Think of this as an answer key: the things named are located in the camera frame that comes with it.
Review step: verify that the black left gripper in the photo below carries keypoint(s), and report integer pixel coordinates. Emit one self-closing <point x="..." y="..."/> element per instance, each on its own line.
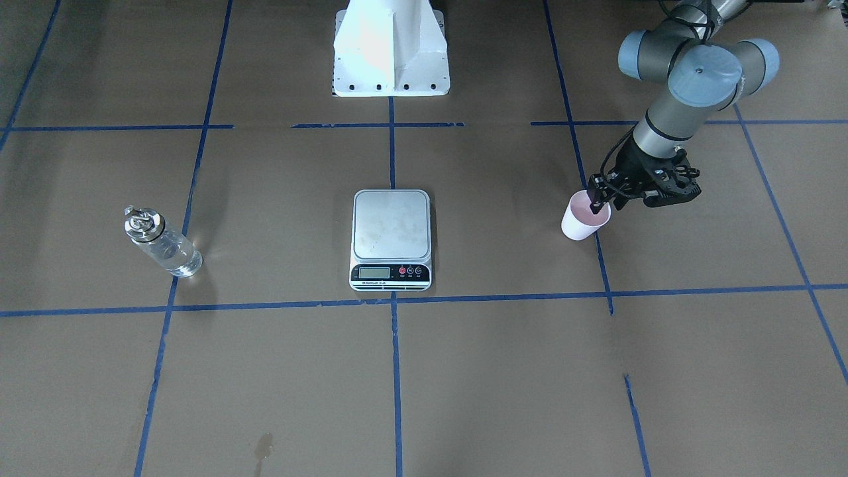
<point x="630" y="165"/>

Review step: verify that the clear glass sauce bottle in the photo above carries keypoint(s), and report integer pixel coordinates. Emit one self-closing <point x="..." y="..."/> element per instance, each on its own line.
<point x="151" y="232"/>

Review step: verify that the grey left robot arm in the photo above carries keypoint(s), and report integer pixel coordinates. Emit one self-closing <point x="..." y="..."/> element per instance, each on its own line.
<point x="700" y="77"/>

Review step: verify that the digital kitchen scale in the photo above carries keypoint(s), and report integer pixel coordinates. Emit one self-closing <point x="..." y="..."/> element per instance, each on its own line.
<point x="391" y="244"/>

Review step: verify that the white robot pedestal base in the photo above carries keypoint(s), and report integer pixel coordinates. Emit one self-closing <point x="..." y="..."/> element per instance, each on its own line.
<point x="390" y="49"/>

